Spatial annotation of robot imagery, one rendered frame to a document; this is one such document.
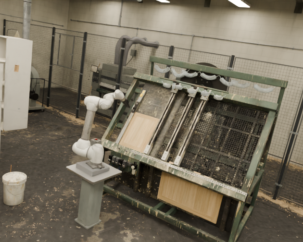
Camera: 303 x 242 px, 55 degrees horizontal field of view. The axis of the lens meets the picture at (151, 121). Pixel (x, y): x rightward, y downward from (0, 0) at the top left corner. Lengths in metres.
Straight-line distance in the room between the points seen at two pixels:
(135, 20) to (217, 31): 3.12
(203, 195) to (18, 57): 4.94
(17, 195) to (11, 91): 3.26
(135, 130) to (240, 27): 5.34
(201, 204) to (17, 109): 4.82
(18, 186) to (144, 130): 1.86
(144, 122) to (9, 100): 3.72
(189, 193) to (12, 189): 2.35
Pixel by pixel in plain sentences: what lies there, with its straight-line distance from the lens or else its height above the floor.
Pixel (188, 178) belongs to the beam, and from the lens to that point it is 3.75.
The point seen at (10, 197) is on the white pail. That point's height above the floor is 0.13.
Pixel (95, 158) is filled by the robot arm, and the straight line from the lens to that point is 3.61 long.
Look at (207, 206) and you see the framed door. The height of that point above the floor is 0.44.
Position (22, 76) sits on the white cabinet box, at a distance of 7.16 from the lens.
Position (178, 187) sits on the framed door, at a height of 0.53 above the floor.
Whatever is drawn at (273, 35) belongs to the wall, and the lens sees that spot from 8.46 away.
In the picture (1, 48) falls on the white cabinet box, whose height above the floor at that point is 1.76.
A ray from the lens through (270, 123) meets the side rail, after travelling 3.93.
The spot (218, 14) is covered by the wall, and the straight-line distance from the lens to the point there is 9.07.
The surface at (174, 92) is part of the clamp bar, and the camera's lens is 4.28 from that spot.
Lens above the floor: 2.33
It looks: 14 degrees down
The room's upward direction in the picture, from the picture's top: 10 degrees clockwise
